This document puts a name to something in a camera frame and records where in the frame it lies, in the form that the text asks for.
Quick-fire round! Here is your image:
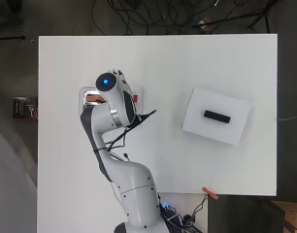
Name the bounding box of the orange clamp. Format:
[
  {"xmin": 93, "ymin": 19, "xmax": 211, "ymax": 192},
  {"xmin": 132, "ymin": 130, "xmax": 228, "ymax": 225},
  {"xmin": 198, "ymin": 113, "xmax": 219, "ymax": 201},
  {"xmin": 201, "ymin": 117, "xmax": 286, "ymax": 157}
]
[{"xmin": 201, "ymin": 186, "xmax": 220, "ymax": 201}]

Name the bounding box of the wooden crate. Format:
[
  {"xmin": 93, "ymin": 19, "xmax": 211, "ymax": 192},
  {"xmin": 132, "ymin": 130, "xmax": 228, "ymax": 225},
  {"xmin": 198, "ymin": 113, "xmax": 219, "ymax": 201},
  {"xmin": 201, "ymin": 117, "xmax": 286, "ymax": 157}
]
[{"xmin": 272, "ymin": 200, "xmax": 297, "ymax": 233}]

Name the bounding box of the large white flat box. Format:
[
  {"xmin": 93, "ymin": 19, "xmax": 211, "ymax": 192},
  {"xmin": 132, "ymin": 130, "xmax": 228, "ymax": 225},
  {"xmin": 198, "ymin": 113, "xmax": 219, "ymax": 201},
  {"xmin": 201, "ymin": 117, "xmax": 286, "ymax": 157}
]
[{"xmin": 181, "ymin": 86, "xmax": 252, "ymax": 147}]

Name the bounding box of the white toaster cable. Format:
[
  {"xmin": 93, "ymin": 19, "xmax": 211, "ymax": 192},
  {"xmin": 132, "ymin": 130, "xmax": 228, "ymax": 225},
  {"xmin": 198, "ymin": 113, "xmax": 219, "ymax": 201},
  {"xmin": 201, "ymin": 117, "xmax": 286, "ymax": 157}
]
[{"xmin": 277, "ymin": 114, "xmax": 297, "ymax": 122}]

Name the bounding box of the black power box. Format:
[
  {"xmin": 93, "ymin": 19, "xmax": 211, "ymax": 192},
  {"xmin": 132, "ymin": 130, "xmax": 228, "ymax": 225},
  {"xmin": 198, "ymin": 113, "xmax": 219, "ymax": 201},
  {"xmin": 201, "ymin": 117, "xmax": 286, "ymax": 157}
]
[{"xmin": 158, "ymin": 206, "xmax": 195, "ymax": 233}]

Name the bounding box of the toast bread slice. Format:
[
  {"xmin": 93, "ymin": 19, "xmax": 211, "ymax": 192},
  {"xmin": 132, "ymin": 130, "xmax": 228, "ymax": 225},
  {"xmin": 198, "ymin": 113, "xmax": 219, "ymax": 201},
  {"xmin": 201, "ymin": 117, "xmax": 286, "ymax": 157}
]
[{"xmin": 84, "ymin": 93, "xmax": 106, "ymax": 104}]

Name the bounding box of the black block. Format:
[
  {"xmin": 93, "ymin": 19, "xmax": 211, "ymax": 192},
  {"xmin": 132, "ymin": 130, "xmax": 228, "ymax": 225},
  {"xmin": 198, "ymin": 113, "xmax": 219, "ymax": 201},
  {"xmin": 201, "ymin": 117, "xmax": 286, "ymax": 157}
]
[{"xmin": 203, "ymin": 109, "xmax": 232, "ymax": 125}]

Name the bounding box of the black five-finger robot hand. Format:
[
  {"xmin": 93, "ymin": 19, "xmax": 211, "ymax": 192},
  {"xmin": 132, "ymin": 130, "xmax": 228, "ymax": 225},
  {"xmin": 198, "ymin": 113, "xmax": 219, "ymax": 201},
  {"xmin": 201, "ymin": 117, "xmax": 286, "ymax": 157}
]
[{"xmin": 110, "ymin": 68, "xmax": 129, "ymax": 87}]

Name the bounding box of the white steel toaster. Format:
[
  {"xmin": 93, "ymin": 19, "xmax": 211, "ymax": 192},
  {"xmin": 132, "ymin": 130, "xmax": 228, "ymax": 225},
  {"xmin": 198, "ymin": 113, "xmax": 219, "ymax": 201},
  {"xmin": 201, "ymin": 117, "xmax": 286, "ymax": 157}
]
[{"xmin": 79, "ymin": 85, "xmax": 145, "ymax": 117}]

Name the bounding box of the black floor cable tangle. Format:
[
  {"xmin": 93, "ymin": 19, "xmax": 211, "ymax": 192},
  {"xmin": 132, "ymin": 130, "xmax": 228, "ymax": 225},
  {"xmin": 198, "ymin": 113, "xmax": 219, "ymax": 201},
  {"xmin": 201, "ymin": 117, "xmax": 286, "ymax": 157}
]
[{"xmin": 89, "ymin": 0, "xmax": 220, "ymax": 36}]

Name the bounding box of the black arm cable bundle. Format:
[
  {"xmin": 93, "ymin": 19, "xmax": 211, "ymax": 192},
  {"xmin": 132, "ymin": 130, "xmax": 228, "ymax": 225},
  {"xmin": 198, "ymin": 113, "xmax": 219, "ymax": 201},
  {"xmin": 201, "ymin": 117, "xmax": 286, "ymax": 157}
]
[{"xmin": 92, "ymin": 109, "xmax": 158, "ymax": 163}]

